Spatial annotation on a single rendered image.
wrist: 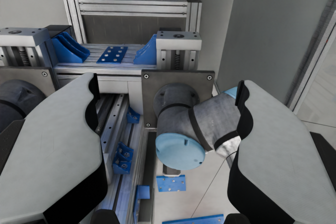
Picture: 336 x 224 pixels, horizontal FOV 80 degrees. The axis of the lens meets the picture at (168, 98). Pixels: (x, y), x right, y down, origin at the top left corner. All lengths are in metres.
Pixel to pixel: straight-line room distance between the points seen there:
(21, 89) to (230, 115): 0.59
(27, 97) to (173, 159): 0.47
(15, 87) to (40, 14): 1.18
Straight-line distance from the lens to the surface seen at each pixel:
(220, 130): 0.44
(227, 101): 0.46
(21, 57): 0.84
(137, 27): 1.43
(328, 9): 0.76
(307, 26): 0.83
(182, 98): 0.58
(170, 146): 0.46
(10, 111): 0.69
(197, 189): 2.96
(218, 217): 3.56
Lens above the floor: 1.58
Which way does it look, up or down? 57 degrees down
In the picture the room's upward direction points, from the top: 180 degrees counter-clockwise
